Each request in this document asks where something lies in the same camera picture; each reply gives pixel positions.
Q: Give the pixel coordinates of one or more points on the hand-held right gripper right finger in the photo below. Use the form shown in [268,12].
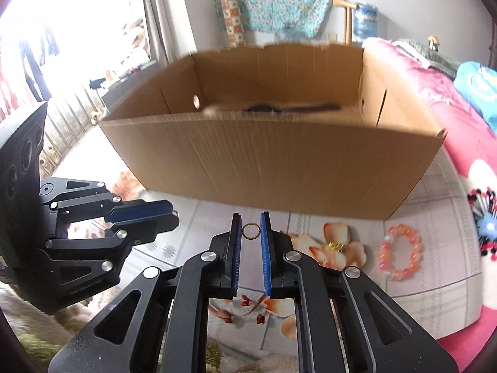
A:
[266,256]

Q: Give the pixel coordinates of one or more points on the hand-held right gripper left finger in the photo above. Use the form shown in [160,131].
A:
[235,256]

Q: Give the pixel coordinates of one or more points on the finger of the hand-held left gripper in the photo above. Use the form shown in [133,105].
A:
[136,211]
[93,256]

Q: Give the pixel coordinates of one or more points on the brown cardboard box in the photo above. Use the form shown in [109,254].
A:
[271,163]

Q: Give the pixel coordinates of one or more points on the metal balcony railing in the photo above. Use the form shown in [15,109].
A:
[66,120]

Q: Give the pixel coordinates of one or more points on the beige sandals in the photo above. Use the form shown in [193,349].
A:
[98,117]

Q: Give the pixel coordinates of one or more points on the hanging clothes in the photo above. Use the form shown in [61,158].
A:
[35,66]

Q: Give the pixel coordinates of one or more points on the floral tablecloth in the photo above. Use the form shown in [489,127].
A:
[427,202]

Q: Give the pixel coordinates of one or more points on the grey curtain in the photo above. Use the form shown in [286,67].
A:
[167,15]

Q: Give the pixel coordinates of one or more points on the hair brush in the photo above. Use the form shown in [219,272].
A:
[485,223]

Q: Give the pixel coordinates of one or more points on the pink floral blanket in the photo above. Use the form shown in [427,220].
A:
[446,124]

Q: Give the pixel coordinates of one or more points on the wooden chair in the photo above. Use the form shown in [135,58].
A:
[346,19]

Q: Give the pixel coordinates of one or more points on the blue label water bottle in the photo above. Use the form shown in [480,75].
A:
[365,21]

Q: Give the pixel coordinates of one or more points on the grey patterned cloth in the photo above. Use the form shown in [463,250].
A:
[435,60]

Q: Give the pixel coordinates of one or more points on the blue quilt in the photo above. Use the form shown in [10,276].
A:
[479,89]

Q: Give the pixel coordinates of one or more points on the mushroom ornament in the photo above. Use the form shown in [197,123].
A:
[433,42]

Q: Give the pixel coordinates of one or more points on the patterned roll by wall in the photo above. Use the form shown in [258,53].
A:
[232,19]

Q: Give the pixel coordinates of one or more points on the wall socket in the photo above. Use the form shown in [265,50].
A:
[331,35]

